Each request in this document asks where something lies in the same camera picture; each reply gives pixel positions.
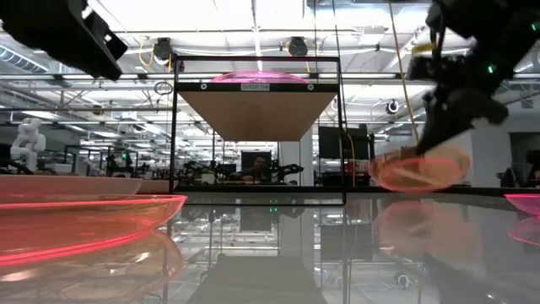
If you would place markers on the black background robot arm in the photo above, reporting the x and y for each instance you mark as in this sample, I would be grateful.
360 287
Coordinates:
192 166
291 169

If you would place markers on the small magenta bowl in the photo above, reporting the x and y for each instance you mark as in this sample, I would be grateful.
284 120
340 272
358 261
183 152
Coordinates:
259 78

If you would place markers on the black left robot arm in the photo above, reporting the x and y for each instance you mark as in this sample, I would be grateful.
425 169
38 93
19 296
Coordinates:
55 29

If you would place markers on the person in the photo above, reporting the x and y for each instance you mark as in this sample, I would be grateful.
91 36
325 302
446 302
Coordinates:
259 165

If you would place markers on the orange translucent plate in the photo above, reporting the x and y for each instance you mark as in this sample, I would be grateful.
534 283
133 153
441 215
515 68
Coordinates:
63 219
422 177

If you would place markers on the wooden shelf with black frame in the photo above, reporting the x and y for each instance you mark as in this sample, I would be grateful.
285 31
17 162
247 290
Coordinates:
257 114

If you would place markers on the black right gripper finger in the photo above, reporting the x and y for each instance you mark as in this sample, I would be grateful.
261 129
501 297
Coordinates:
439 122

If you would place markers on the magenta translucent plate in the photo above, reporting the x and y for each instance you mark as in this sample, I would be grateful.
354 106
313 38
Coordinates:
527 203

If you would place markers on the yellow tape tag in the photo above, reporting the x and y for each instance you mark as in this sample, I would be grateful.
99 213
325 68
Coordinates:
423 49

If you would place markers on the black framed robot workstation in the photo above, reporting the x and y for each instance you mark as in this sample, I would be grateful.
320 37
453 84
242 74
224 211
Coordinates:
120 169

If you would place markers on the large black monitor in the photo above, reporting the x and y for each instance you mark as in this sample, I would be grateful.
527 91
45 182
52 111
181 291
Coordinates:
341 143

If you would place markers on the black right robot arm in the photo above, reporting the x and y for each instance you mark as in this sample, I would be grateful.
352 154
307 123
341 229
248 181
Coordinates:
506 25

